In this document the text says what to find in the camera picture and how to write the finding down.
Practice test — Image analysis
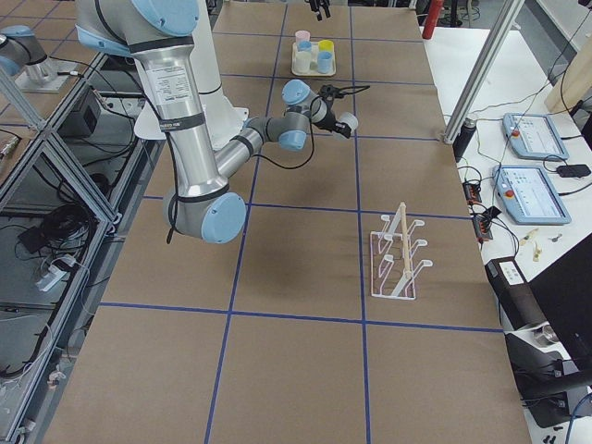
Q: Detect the blue ikea cup middle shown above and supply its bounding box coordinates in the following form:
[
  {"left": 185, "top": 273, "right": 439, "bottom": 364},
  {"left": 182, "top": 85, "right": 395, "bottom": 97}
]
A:
[{"left": 297, "top": 41, "right": 313, "bottom": 53}]

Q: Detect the black water bottle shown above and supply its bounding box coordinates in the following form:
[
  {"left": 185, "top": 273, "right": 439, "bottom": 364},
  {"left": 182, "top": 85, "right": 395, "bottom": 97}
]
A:
[{"left": 452, "top": 115, "right": 477, "bottom": 163}]

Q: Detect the aluminium frame post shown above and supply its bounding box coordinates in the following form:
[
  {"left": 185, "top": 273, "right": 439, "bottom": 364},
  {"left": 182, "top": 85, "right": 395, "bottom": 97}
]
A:
[{"left": 443, "top": 0, "right": 524, "bottom": 144}]

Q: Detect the blue ikea cup corner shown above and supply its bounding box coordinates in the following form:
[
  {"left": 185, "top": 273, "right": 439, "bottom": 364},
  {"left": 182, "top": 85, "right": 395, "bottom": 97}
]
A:
[{"left": 316, "top": 51, "right": 333, "bottom": 74}]

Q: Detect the near blue teach pendant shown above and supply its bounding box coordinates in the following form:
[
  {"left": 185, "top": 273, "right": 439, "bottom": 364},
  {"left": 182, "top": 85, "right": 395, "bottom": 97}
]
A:
[{"left": 492, "top": 165, "right": 572, "bottom": 226}]

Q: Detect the yellow ikea cup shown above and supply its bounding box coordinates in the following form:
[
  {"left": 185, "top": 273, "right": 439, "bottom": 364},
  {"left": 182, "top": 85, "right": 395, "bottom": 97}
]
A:
[{"left": 318, "top": 39, "right": 334, "bottom": 54}]

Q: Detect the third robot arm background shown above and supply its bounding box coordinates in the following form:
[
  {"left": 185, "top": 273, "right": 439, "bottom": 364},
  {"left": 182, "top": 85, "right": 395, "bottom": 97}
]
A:
[{"left": 1, "top": 25, "right": 47, "bottom": 76}]

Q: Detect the far blue teach pendant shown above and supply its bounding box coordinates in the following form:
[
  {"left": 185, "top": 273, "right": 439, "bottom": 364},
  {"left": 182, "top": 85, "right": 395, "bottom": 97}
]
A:
[{"left": 502, "top": 113, "right": 569, "bottom": 161}]

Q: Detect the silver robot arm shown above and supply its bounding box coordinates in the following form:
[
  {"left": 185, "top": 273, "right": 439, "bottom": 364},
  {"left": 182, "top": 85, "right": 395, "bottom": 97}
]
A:
[{"left": 76, "top": 1, "right": 358, "bottom": 244}]

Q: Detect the pale green ikea cup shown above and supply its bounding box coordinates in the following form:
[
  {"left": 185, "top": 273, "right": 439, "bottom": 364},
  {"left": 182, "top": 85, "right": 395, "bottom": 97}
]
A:
[{"left": 294, "top": 51, "right": 312, "bottom": 74}]

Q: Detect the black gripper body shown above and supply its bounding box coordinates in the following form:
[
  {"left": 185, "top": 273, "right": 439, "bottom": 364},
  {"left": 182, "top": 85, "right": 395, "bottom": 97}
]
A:
[
  {"left": 319, "top": 84, "right": 351, "bottom": 139},
  {"left": 308, "top": 0, "right": 330, "bottom": 21}
]

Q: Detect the white ikea cup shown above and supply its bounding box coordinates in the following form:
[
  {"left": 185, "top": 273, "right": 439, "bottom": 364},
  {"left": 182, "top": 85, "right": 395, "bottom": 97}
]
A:
[{"left": 339, "top": 112, "right": 359, "bottom": 132}]

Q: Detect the red fire extinguisher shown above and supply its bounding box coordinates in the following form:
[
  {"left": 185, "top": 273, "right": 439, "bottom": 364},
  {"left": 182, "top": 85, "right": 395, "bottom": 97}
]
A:
[{"left": 422, "top": 0, "right": 444, "bottom": 40}]

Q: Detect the cream plastic tray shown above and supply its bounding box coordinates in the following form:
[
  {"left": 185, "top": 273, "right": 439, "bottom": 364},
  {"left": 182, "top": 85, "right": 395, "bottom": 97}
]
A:
[{"left": 291, "top": 41, "right": 337, "bottom": 77}]

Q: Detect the white wire cup rack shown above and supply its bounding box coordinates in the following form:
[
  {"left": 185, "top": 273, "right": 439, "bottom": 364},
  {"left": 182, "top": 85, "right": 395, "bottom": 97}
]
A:
[{"left": 369, "top": 202, "right": 433, "bottom": 301}]

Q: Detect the black power adapter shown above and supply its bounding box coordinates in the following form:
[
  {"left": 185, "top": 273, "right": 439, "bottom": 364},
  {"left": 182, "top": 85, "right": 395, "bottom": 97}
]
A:
[{"left": 556, "top": 164, "right": 591, "bottom": 179}]

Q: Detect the black computer monitor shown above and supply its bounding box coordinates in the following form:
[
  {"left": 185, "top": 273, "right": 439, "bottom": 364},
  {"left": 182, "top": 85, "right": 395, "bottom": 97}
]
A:
[{"left": 530, "top": 237, "right": 591, "bottom": 369}]

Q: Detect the white power strip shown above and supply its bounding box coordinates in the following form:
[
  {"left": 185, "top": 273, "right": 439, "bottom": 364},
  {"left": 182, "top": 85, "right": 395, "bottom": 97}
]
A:
[{"left": 36, "top": 255, "right": 76, "bottom": 292}]

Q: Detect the pink ikea cup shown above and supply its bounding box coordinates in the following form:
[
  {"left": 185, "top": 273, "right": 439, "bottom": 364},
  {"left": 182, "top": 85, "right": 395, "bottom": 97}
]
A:
[{"left": 294, "top": 30, "right": 311, "bottom": 43}]

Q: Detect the blue teach pendant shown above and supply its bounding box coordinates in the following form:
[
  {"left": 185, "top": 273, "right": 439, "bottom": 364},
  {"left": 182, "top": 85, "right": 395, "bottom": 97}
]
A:
[
  {"left": 502, "top": 113, "right": 569, "bottom": 161},
  {"left": 492, "top": 165, "right": 572, "bottom": 226}
]

